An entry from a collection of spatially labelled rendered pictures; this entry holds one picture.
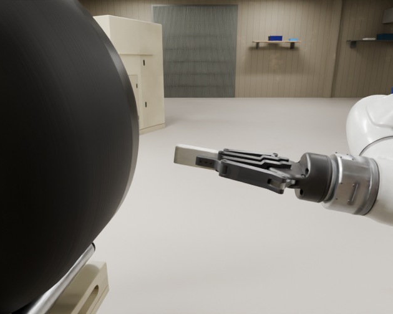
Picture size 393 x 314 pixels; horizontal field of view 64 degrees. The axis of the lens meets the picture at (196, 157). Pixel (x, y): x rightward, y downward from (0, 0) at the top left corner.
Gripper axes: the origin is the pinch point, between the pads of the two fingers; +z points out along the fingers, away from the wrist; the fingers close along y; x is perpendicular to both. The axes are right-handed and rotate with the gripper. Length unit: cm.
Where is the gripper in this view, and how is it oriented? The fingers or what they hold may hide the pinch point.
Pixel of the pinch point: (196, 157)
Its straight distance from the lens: 50.1
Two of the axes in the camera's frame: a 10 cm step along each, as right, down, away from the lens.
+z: -9.8, -1.7, 0.9
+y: -1.4, 2.9, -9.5
